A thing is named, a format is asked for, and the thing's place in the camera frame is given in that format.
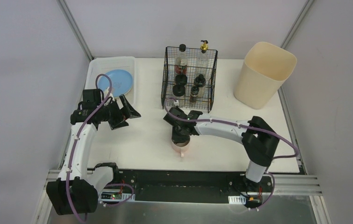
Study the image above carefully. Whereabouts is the cream waste bin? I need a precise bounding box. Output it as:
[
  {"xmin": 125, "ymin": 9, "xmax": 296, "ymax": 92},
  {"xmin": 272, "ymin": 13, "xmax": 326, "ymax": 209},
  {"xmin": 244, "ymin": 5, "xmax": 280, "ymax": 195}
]
[{"xmin": 234, "ymin": 42, "xmax": 297, "ymax": 110}]

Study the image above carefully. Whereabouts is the black lid granule shaker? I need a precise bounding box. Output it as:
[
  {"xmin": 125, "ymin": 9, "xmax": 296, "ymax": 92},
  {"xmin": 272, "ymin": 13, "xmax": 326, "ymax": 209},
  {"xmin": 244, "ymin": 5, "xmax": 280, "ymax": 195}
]
[{"xmin": 172, "ymin": 84, "xmax": 186, "ymax": 98}]

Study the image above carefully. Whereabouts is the black lid white shaker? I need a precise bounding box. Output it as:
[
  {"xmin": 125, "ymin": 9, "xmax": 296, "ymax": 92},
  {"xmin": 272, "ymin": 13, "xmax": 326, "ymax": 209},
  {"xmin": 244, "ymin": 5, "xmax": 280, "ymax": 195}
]
[{"xmin": 194, "ymin": 74, "xmax": 206, "ymax": 88}]

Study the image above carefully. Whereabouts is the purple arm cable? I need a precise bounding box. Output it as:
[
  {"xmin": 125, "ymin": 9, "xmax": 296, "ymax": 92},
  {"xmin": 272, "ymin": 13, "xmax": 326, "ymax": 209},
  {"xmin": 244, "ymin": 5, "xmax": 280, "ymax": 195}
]
[
  {"xmin": 65, "ymin": 73, "xmax": 135, "ymax": 224},
  {"xmin": 164, "ymin": 97, "xmax": 300, "ymax": 214}
]

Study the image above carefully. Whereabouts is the small dark pepper jar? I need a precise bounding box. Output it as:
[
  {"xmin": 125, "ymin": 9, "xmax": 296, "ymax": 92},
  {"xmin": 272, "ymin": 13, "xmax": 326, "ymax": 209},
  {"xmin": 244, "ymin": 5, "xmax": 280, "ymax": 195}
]
[{"xmin": 190, "ymin": 86, "xmax": 200, "ymax": 103}]

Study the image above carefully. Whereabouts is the clear glass oil bottle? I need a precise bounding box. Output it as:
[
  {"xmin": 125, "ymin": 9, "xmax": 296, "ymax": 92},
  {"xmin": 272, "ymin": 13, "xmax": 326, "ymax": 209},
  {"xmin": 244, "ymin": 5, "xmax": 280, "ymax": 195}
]
[{"xmin": 196, "ymin": 40, "xmax": 209, "ymax": 78}]

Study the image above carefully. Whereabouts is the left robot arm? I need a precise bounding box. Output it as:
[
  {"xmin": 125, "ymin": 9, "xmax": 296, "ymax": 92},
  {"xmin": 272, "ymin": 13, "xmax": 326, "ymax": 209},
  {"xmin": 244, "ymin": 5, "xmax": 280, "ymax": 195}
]
[{"xmin": 46, "ymin": 89, "xmax": 141, "ymax": 215}]

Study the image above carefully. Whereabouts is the blue round plate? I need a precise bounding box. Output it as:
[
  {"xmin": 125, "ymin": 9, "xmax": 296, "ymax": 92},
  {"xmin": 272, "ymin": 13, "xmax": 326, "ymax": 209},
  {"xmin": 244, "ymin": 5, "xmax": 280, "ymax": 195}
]
[{"xmin": 96, "ymin": 69, "xmax": 133, "ymax": 97}]

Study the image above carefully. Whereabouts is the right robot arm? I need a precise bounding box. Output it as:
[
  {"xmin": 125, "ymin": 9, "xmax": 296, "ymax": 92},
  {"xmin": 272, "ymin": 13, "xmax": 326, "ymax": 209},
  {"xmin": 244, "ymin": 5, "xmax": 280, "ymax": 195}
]
[{"xmin": 163, "ymin": 107, "xmax": 280, "ymax": 183}]

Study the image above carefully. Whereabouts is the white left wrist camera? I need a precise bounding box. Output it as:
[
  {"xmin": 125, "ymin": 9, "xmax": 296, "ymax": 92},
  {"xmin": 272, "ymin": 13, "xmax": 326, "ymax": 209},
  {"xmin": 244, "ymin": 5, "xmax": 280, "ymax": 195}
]
[{"xmin": 103, "ymin": 87, "xmax": 114, "ymax": 99}]

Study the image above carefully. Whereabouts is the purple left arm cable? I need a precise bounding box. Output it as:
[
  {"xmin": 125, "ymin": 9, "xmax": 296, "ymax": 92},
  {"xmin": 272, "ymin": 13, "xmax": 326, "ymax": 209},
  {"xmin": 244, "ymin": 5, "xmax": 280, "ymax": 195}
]
[{"xmin": 65, "ymin": 73, "xmax": 135, "ymax": 224}]

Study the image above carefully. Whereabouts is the black wire basket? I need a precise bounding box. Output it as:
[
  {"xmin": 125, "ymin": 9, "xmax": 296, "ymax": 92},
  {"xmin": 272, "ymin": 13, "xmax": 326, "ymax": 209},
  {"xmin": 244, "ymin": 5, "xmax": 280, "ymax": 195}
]
[{"xmin": 160, "ymin": 46, "xmax": 218, "ymax": 112}]

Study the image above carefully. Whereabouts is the red label vinegar bottle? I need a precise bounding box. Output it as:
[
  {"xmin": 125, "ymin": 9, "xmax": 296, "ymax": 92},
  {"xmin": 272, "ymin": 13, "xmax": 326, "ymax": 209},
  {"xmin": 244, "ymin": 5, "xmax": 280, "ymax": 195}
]
[{"xmin": 174, "ymin": 44, "xmax": 188, "ymax": 75}]

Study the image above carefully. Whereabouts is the black lid seasoning shaker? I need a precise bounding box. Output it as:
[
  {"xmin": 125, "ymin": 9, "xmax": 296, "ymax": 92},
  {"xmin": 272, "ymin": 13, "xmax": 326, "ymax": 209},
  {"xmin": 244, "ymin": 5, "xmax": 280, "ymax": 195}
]
[{"xmin": 174, "ymin": 74, "xmax": 187, "ymax": 86}]

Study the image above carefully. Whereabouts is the pink mug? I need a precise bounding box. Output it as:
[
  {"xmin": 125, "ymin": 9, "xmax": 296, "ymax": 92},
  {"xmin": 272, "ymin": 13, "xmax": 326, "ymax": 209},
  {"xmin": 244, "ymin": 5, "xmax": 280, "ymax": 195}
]
[{"xmin": 171, "ymin": 140, "xmax": 190, "ymax": 158}]

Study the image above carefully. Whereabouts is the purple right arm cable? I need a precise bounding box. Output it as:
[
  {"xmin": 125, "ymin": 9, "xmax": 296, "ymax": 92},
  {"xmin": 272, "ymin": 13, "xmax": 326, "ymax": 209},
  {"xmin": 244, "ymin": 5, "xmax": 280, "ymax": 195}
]
[{"xmin": 164, "ymin": 97, "xmax": 300, "ymax": 214}]

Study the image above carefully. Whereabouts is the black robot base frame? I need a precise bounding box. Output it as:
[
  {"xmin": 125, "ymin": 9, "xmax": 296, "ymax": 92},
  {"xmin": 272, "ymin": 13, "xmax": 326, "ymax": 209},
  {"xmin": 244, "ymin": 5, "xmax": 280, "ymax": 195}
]
[{"xmin": 98, "ymin": 169, "xmax": 273, "ymax": 208}]

